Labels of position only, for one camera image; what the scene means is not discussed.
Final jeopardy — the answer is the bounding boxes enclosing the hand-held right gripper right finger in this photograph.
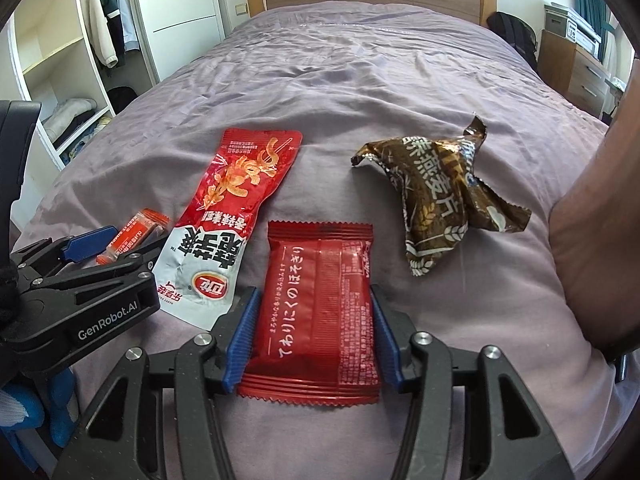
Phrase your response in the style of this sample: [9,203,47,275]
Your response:
[369,284,596,480]

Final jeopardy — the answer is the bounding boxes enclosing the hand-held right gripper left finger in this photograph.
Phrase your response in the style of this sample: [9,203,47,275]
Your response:
[52,285,263,480]

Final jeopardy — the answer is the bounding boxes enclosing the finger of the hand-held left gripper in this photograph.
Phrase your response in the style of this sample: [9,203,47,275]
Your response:
[11,227,119,281]
[30,232,170,293]

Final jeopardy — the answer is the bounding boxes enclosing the small orange candy packet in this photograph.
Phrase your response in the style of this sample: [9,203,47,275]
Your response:
[96,208,171,266]

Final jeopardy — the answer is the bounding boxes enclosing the dark red snack packet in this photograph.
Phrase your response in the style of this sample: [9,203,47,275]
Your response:
[236,220,383,405]

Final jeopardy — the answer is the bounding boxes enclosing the red and white snack packet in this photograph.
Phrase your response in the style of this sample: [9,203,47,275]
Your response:
[151,127,304,332]

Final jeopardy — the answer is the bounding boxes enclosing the brown snack packet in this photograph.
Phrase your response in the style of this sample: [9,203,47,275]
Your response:
[351,115,532,277]

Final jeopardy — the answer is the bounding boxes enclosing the person's left hand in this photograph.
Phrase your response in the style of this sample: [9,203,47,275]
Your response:
[0,367,78,453]

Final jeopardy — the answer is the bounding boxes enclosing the pile of mixed clothes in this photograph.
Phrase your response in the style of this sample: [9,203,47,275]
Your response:
[62,115,113,163]

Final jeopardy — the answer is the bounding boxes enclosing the folded white clothes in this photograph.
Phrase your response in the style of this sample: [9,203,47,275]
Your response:
[40,97,98,148]

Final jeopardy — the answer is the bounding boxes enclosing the black bag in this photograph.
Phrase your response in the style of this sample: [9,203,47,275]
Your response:
[106,86,138,113]

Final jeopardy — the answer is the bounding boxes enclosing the white open shelf unit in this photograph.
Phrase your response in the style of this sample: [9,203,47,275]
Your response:
[0,0,161,171]

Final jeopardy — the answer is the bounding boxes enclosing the white hanging jacket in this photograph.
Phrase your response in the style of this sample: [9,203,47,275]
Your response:
[82,0,126,68]

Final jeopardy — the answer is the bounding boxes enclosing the dark hanging jacket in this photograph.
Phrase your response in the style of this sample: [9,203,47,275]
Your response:
[95,0,143,66]

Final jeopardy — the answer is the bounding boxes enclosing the white wardrobe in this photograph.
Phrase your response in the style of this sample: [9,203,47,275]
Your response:
[122,0,226,86]

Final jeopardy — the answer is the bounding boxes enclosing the wooden drawer cabinet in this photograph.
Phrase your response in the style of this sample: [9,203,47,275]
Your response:
[537,29,626,118]

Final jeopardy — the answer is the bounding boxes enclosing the black backpack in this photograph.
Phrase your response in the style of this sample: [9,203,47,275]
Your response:
[486,11,538,68]

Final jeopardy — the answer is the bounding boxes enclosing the white printer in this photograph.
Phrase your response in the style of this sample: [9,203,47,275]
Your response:
[542,4,603,53]

